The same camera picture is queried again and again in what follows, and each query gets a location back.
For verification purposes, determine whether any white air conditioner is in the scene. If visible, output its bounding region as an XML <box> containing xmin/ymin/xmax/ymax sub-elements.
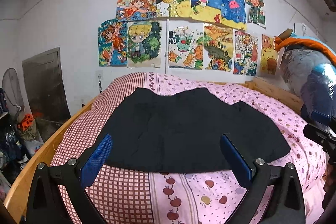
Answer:
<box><xmin>293</xmin><ymin>22</ymin><xmax>319</xmax><ymax>37</ymax></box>

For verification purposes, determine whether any black jacket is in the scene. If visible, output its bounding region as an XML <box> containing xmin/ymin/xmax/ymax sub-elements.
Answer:
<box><xmin>96</xmin><ymin>88</ymin><xmax>291</xmax><ymax>173</ymax></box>

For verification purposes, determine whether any pink apple-print quilt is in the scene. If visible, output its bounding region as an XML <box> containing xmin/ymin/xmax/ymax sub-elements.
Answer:
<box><xmin>148</xmin><ymin>72</ymin><xmax>328</xmax><ymax>224</ymax></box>

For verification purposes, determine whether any red checked blanket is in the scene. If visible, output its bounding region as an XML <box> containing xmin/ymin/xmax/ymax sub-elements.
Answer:
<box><xmin>50</xmin><ymin>72</ymin><xmax>158</xmax><ymax>224</ymax></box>

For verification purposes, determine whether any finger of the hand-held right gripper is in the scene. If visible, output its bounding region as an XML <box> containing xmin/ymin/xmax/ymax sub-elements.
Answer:
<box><xmin>310</xmin><ymin>110</ymin><xmax>332</xmax><ymax>123</ymax></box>
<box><xmin>303</xmin><ymin>124</ymin><xmax>327</xmax><ymax>140</ymax></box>

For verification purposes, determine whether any pile of clutter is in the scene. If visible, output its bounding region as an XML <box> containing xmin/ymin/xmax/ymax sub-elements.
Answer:
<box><xmin>0</xmin><ymin>109</ymin><xmax>45</xmax><ymax>188</ymax></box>

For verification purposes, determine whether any group of colourful drawings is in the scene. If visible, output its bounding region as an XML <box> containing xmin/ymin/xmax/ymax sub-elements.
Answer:
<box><xmin>98</xmin><ymin>0</ymin><xmax>279</xmax><ymax>76</ymax></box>

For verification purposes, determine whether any grey metal door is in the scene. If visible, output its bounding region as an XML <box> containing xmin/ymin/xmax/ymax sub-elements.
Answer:
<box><xmin>22</xmin><ymin>47</ymin><xmax>71</xmax><ymax>135</ymax></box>

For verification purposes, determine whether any plastic-wrapped blue bundle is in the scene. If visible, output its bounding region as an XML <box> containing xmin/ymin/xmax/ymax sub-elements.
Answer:
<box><xmin>278</xmin><ymin>49</ymin><xmax>336</xmax><ymax>132</ymax></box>

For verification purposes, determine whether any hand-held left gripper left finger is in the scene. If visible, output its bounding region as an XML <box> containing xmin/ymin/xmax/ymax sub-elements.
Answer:
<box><xmin>26</xmin><ymin>132</ymin><xmax>113</xmax><ymax>224</ymax></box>

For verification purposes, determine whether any orange toy with black dots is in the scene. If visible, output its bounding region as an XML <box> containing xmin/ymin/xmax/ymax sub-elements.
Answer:
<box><xmin>18</xmin><ymin>114</ymin><xmax>34</xmax><ymax>131</ymax></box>

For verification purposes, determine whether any grey standing fan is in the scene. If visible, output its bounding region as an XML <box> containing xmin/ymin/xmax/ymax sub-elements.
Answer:
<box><xmin>2</xmin><ymin>68</ymin><xmax>25</xmax><ymax>114</ymax></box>

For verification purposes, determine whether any wooden bed frame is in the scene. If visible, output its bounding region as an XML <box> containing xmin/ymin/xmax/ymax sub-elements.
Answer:
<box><xmin>4</xmin><ymin>76</ymin><xmax>305</xmax><ymax>224</ymax></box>

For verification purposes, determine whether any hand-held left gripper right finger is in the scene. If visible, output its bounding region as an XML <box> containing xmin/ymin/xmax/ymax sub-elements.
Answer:
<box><xmin>220</xmin><ymin>133</ymin><xmax>306</xmax><ymax>224</ymax></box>

